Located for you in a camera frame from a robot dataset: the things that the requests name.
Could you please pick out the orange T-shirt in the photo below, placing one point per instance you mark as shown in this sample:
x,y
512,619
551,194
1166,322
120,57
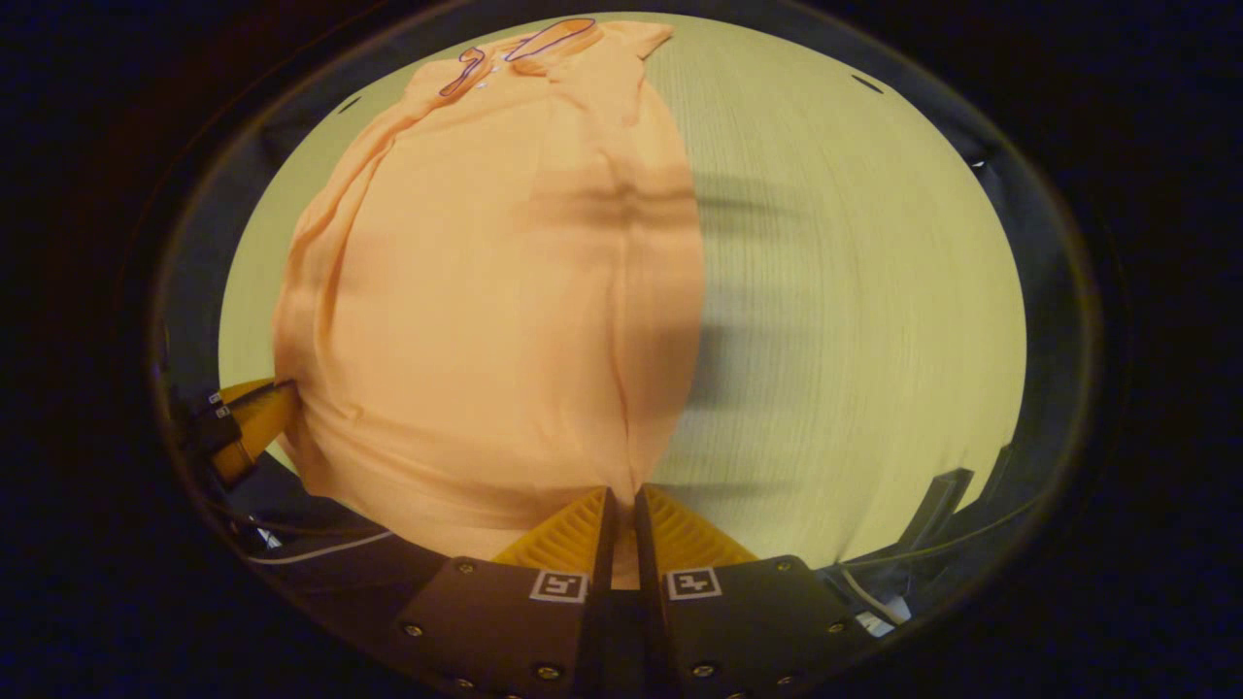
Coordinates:
x,y
486,291

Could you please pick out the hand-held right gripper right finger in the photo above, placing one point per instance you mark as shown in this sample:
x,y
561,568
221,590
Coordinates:
x,y
646,558

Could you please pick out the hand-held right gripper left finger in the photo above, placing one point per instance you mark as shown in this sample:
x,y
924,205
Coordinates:
x,y
602,558

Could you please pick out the black round table grommet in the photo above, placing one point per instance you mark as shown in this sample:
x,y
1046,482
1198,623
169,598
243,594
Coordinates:
x,y
348,104
867,84

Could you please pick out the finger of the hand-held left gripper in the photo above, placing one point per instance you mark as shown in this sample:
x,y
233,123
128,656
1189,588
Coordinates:
x,y
257,422

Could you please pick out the dark frame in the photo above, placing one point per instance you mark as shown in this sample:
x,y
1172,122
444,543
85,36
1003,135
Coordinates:
x,y
937,505

